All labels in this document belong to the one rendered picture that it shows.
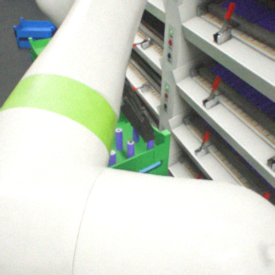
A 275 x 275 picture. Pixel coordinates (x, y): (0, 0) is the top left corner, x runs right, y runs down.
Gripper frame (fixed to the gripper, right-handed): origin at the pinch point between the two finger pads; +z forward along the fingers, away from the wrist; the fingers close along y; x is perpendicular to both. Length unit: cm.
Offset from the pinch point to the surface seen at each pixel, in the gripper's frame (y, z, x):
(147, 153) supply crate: 5.0, 4.2, -1.3
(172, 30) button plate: -31.5, -5.9, 14.8
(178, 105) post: -28.4, 18.4, 7.4
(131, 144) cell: 3.6, 0.8, -3.9
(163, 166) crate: 2.3, 12.6, -0.2
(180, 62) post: -28.0, 3.0, 13.3
